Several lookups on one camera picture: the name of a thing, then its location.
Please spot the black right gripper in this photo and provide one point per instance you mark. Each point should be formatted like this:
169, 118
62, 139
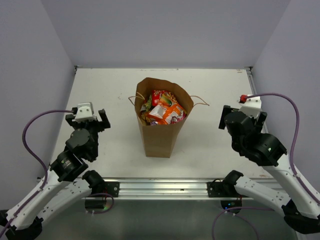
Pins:
258, 124

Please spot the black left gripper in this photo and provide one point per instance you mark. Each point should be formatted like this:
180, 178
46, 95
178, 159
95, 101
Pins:
105, 122

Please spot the green small snack packet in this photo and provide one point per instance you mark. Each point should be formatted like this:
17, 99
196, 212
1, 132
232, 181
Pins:
146, 106

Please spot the brown paper bag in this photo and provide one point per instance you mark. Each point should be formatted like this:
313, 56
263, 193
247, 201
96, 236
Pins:
159, 139

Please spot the orange white snack packet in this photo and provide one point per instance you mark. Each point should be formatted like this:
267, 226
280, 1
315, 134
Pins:
163, 114

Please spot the red snack packet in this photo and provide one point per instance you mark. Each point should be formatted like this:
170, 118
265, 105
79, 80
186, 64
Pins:
159, 96

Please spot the pink small snack packet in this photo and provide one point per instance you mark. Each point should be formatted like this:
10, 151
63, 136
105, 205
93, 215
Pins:
176, 119

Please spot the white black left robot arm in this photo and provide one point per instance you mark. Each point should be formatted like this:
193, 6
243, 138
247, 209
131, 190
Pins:
66, 180

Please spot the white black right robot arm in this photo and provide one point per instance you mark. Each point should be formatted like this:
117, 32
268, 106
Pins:
298, 209

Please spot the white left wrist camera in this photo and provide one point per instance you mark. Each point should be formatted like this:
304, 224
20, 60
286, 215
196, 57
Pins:
84, 112

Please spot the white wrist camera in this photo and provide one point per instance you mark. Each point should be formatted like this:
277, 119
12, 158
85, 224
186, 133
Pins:
250, 106
84, 112

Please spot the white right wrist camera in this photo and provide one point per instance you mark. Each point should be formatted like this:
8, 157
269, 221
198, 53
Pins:
250, 106

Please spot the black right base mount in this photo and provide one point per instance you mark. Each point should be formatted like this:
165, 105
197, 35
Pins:
229, 197

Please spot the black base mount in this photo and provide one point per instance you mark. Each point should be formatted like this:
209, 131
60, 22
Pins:
229, 197
101, 198

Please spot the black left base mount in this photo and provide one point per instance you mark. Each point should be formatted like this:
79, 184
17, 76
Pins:
101, 198

